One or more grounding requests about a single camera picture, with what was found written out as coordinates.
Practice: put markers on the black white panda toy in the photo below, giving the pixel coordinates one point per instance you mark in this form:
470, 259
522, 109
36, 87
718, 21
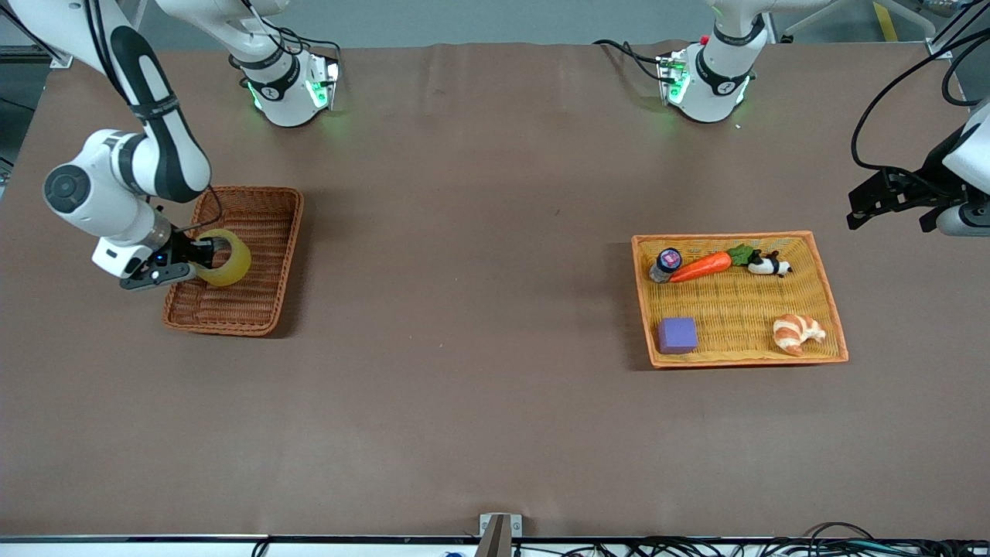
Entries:
766, 266

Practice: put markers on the brown table cover sheet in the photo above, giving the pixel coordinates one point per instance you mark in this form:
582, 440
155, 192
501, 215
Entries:
495, 387

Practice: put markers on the brown wicker basket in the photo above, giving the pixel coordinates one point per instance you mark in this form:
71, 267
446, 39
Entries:
267, 224

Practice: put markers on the toy croissant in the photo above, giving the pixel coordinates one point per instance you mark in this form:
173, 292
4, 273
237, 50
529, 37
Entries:
793, 333

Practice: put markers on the aluminium frame rail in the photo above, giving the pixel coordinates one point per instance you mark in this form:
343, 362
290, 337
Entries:
58, 56
940, 48

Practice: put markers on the orange wicker basket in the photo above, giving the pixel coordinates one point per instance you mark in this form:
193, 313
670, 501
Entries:
742, 309

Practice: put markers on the orange toy carrot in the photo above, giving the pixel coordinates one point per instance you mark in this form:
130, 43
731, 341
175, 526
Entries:
704, 266

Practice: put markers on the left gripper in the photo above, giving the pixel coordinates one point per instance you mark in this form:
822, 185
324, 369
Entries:
922, 188

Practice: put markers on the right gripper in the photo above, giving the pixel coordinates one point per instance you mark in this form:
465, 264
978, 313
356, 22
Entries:
184, 250

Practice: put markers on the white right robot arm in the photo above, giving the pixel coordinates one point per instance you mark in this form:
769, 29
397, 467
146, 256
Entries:
166, 147

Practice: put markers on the metal table edge bracket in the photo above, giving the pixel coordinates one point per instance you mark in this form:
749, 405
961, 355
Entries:
517, 526

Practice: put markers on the small bottle purple cap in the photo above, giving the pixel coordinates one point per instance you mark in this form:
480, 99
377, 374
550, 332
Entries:
667, 261

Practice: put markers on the clear yellowish tape roll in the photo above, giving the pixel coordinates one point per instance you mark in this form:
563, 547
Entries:
236, 271

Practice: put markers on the purple foam block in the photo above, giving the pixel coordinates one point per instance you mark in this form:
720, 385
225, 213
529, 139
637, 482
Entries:
677, 335

